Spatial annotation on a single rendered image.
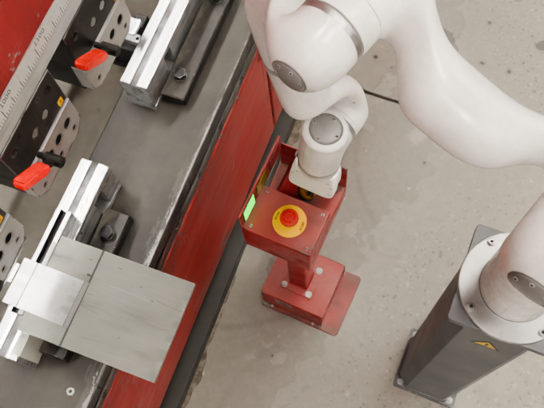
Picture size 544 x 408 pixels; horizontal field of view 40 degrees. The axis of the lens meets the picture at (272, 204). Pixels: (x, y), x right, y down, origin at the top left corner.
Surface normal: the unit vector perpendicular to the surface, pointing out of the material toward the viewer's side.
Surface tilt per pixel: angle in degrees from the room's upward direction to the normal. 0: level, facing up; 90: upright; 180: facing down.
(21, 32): 90
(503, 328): 0
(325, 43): 30
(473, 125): 35
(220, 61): 0
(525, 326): 0
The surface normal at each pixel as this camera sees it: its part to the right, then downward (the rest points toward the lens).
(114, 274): -0.06, -0.34
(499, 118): 0.03, -0.09
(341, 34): 0.39, 0.09
